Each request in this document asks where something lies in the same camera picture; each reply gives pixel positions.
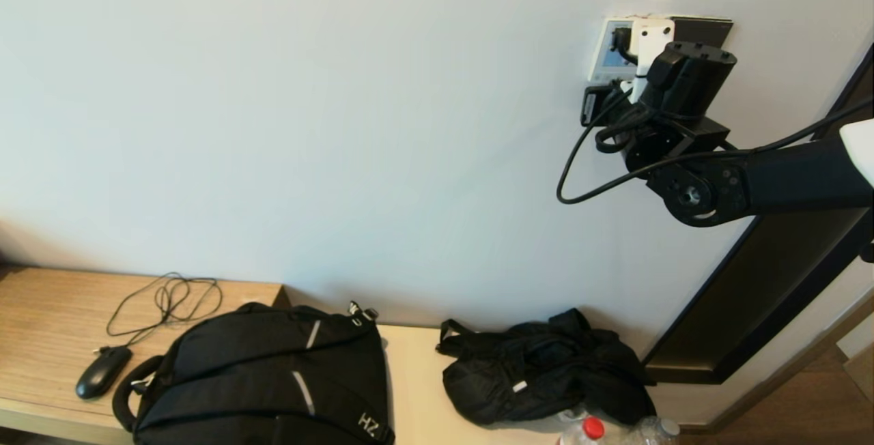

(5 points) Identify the dark door frame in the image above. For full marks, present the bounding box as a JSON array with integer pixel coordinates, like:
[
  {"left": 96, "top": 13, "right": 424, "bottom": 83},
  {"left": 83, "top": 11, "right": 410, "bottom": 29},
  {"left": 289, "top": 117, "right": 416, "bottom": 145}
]
[{"left": 642, "top": 46, "right": 874, "bottom": 386}]

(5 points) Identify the black backpack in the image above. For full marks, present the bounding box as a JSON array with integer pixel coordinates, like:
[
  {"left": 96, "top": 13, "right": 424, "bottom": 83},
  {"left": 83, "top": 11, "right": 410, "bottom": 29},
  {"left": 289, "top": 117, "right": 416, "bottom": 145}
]
[{"left": 112, "top": 302, "right": 395, "bottom": 445}]

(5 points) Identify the black wall switch plate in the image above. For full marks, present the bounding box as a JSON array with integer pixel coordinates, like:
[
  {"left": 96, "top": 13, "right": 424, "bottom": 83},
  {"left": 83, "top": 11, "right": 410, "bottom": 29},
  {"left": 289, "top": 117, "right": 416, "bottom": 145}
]
[{"left": 673, "top": 16, "right": 734, "bottom": 50}]

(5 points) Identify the black crumpled fabric bag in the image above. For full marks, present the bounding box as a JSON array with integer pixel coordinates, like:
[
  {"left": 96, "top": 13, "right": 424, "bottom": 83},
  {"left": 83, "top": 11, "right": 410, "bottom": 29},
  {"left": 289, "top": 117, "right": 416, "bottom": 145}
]
[{"left": 436, "top": 308, "right": 656, "bottom": 427}]

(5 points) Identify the black mouse cable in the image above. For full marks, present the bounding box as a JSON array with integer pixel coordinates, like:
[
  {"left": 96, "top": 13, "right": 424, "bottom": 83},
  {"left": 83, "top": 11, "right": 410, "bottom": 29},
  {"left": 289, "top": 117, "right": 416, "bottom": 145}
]
[{"left": 94, "top": 273, "right": 223, "bottom": 356}]

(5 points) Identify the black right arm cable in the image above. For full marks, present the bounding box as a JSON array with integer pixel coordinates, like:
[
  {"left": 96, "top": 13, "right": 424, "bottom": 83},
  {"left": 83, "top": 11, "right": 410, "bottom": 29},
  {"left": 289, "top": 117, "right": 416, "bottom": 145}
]
[{"left": 556, "top": 25, "right": 874, "bottom": 205}]

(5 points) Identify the white-capped clear plastic bottle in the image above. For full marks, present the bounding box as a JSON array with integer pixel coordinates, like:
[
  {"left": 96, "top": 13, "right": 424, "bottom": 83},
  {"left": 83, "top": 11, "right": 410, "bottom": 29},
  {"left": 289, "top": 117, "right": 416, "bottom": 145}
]
[{"left": 618, "top": 415, "right": 680, "bottom": 445}]

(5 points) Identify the white wall thermostat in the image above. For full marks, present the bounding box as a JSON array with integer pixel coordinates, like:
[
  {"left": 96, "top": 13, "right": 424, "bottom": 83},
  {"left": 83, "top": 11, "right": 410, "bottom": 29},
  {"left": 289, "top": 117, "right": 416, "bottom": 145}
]
[{"left": 589, "top": 16, "right": 673, "bottom": 84}]

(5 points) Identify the red-capped plastic bottle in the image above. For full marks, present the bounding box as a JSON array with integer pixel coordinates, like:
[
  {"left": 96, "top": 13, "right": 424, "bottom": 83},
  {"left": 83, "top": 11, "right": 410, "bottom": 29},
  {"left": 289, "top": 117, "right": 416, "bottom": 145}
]
[{"left": 556, "top": 416, "right": 605, "bottom": 445}]

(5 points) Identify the black computer mouse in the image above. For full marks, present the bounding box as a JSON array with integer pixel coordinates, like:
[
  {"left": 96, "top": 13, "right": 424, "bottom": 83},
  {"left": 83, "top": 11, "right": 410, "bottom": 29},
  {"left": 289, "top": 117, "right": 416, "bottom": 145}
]
[{"left": 75, "top": 347, "right": 133, "bottom": 401}]

